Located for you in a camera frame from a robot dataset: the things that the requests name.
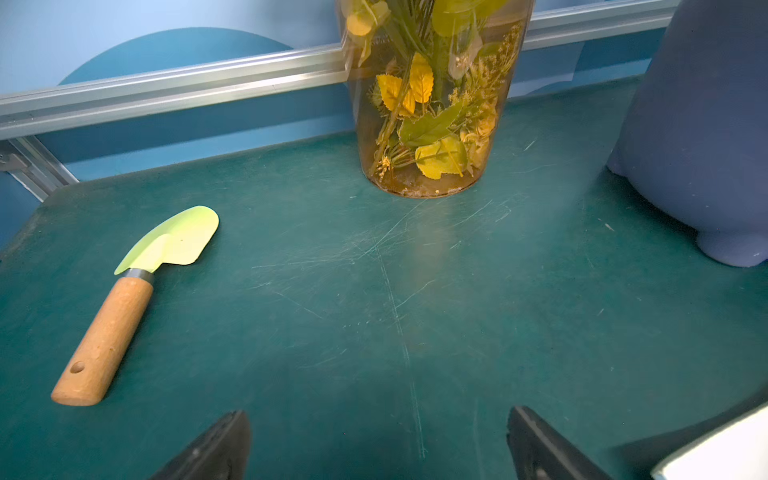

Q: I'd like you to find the book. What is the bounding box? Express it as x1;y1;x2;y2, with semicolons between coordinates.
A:
651;404;767;480

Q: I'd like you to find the green trowel wooden handle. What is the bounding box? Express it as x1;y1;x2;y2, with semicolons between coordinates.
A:
50;205;221;407

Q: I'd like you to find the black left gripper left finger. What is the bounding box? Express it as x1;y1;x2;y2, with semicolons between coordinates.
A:
150;410;252;480

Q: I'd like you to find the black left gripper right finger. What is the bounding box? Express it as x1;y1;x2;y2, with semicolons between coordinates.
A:
506;406;610;480

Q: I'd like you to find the aluminium back frame rail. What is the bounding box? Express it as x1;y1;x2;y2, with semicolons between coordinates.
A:
1;1;678;140

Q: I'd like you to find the glass vase with plants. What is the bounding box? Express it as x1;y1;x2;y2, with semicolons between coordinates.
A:
336;0;534;199

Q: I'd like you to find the purple trash bin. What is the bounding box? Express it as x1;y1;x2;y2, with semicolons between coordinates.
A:
607;0;767;267

